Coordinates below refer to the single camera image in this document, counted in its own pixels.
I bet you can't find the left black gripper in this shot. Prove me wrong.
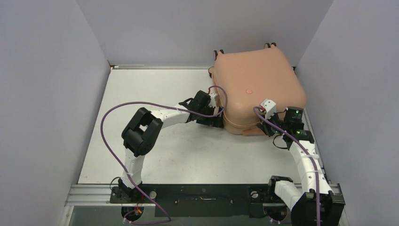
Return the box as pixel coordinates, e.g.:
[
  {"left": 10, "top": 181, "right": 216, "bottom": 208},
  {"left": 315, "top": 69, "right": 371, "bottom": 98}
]
[{"left": 197, "top": 105, "right": 223, "bottom": 129}]

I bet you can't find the aluminium frame rail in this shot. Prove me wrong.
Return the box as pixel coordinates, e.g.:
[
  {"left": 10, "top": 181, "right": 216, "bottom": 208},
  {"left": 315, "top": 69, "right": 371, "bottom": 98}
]
[{"left": 59, "top": 65, "right": 350, "bottom": 226}]

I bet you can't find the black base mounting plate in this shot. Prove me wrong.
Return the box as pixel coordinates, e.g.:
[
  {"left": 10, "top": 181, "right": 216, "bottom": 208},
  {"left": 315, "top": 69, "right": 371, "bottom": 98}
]
[{"left": 140, "top": 184, "right": 289, "bottom": 220}]

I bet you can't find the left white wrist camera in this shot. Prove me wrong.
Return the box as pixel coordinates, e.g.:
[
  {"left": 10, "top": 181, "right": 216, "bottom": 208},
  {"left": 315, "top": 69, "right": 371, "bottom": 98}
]
[{"left": 208, "top": 93, "right": 220, "bottom": 107}]

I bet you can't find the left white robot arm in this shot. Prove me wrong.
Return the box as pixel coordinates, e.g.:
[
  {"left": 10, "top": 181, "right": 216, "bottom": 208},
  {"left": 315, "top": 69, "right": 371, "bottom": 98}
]
[{"left": 118, "top": 90, "right": 224, "bottom": 202}]

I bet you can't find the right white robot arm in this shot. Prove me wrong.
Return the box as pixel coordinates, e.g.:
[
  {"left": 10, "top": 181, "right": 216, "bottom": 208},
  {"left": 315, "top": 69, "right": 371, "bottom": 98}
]
[{"left": 254, "top": 104, "right": 345, "bottom": 226}]

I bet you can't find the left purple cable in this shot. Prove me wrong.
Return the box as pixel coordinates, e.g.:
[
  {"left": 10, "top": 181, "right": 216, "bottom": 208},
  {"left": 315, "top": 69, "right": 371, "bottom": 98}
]
[{"left": 99, "top": 85, "right": 229, "bottom": 225}]

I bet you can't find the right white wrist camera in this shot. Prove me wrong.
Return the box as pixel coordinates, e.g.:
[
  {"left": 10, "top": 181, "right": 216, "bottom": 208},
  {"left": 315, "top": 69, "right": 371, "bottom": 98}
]
[{"left": 259, "top": 99, "right": 277, "bottom": 120}]

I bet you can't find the pink suitcase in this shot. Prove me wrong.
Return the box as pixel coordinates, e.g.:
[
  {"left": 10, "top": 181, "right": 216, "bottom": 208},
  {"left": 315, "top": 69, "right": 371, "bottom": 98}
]
[{"left": 208, "top": 42, "right": 307, "bottom": 136}]

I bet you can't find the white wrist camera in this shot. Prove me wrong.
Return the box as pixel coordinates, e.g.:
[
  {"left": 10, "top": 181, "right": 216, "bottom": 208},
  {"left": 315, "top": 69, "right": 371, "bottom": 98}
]
[
  {"left": 208, "top": 93, "right": 220, "bottom": 107},
  {"left": 259, "top": 99, "right": 277, "bottom": 120}
]

